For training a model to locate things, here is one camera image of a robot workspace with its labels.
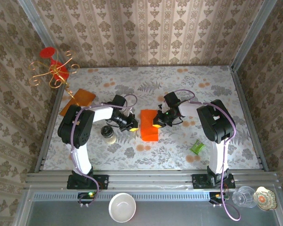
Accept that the orange cloth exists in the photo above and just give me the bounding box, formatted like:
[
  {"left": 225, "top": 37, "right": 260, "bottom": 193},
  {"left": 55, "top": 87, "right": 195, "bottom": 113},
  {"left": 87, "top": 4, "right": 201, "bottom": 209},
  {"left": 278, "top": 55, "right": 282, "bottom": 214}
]
[{"left": 140, "top": 109, "right": 162, "bottom": 143}]

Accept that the glass jar with black lid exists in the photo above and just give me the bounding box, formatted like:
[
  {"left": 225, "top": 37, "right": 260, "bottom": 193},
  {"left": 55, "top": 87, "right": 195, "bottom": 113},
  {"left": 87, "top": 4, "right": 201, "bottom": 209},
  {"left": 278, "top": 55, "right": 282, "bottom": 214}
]
[{"left": 101, "top": 125, "right": 117, "bottom": 145}]

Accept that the green snack packet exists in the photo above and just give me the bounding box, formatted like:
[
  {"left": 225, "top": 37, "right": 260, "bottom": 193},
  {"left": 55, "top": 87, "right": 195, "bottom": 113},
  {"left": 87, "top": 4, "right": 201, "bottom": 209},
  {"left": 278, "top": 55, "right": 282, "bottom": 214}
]
[{"left": 190, "top": 139, "right": 206, "bottom": 155}]

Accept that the amber brown flat board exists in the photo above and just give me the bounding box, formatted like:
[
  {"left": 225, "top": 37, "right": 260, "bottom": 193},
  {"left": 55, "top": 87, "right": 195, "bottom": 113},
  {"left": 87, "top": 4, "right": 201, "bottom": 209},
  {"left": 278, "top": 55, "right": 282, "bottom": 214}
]
[{"left": 59, "top": 88, "right": 97, "bottom": 116}]

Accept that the white bowl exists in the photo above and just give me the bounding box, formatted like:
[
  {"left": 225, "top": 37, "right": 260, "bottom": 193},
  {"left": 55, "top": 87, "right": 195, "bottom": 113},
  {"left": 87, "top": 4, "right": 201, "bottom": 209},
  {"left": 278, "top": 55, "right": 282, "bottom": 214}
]
[{"left": 108, "top": 192, "right": 137, "bottom": 224}]

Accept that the left small controller board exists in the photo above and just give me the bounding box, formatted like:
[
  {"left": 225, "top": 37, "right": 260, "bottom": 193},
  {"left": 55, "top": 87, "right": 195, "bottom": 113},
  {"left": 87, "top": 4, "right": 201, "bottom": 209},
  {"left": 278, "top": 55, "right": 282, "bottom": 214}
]
[{"left": 77, "top": 191, "right": 97, "bottom": 209}]

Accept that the small controller board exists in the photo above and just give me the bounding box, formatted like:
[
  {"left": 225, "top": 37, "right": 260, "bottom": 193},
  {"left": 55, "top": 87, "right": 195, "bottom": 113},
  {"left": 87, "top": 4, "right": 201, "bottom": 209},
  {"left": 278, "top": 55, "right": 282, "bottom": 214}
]
[
  {"left": 209, "top": 191, "right": 230, "bottom": 208},
  {"left": 77, "top": 191, "right": 97, "bottom": 209}
]

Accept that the right small controller board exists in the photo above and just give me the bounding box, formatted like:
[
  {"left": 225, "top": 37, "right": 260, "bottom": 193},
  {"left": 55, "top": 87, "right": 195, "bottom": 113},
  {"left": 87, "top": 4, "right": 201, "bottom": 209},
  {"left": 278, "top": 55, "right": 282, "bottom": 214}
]
[{"left": 209, "top": 191, "right": 230, "bottom": 208}]

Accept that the red wine glass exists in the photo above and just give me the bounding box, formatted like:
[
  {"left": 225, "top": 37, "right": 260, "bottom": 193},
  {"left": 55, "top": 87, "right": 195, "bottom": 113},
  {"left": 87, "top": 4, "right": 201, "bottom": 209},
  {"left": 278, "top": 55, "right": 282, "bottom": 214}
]
[{"left": 39, "top": 47, "right": 70, "bottom": 81}]

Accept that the clear glass cup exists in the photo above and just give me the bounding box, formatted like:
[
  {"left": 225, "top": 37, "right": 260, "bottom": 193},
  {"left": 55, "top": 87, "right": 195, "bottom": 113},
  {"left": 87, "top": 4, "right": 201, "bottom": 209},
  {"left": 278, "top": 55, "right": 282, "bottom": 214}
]
[{"left": 231, "top": 186, "right": 258, "bottom": 209}]

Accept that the small patterned dish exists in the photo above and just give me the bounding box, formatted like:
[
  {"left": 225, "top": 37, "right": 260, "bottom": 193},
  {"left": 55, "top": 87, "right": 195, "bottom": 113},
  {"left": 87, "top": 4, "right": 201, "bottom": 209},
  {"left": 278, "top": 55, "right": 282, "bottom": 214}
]
[{"left": 253, "top": 186, "right": 278, "bottom": 211}]

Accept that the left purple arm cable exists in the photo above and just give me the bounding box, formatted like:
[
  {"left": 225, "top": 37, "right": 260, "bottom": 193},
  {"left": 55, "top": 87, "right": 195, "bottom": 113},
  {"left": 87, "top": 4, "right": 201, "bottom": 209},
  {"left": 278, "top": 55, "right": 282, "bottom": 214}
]
[{"left": 69, "top": 94, "right": 139, "bottom": 207}]

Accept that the long aluminium base rail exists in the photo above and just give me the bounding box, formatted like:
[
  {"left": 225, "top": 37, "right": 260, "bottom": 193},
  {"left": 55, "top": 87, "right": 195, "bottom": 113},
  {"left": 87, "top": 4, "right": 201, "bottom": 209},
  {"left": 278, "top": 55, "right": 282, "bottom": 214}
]
[{"left": 25, "top": 170, "right": 280, "bottom": 189}]

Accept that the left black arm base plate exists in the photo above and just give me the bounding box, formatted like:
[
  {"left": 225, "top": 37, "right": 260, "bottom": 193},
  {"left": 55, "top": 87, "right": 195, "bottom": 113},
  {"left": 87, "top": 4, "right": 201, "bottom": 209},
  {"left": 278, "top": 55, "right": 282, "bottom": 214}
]
[{"left": 66, "top": 174, "right": 110, "bottom": 190}]

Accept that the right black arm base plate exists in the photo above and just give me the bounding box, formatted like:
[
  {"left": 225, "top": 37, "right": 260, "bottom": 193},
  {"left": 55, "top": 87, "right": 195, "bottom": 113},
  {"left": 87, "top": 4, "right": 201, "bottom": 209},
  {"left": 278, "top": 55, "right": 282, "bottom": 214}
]
[{"left": 191, "top": 173, "right": 236, "bottom": 189}]

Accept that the grey slotted cable duct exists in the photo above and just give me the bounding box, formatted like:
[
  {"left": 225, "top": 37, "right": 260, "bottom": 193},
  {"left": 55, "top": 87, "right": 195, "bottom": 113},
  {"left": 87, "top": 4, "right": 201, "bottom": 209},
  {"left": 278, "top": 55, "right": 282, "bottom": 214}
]
[{"left": 30, "top": 191, "right": 234, "bottom": 202}]

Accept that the aluminium table side rail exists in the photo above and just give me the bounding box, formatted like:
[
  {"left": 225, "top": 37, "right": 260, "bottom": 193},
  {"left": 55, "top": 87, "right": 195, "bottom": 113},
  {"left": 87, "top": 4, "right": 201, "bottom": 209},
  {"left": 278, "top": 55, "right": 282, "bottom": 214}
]
[
  {"left": 33, "top": 86, "right": 66, "bottom": 173},
  {"left": 231, "top": 66, "right": 270, "bottom": 172}
]

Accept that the gold wire curl stand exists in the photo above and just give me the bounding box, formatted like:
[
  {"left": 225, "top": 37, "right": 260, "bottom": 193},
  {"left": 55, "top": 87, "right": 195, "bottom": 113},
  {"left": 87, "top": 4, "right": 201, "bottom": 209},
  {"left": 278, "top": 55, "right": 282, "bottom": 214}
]
[{"left": 28, "top": 50, "right": 81, "bottom": 107}]

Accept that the aluminium corner post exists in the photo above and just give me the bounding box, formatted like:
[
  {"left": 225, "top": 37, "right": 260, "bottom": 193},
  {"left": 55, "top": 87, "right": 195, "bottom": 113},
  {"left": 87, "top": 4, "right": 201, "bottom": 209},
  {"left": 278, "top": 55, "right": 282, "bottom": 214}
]
[
  {"left": 17, "top": 0, "right": 60, "bottom": 67},
  {"left": 230, "top": 0, "right": 278, "bottom": 72}
]

